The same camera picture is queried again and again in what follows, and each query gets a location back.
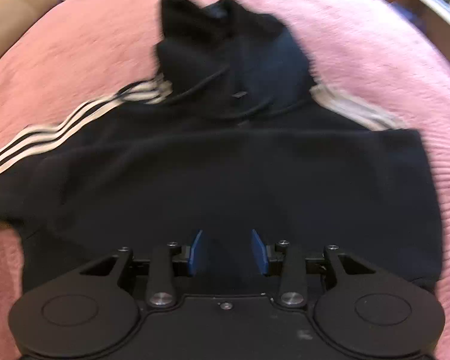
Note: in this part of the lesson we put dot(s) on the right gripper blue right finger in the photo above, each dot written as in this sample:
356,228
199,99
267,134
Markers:
259,252

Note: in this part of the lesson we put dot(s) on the pink quilted bedspread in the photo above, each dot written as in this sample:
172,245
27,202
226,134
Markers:
82,49

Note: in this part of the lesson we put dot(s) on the blue plastic stool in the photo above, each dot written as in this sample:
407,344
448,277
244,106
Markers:
409,16

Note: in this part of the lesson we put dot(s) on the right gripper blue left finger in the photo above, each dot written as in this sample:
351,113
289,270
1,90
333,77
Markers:
195,253

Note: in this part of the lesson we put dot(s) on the navy hoodie with white stripes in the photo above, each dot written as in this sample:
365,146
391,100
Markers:
233,135

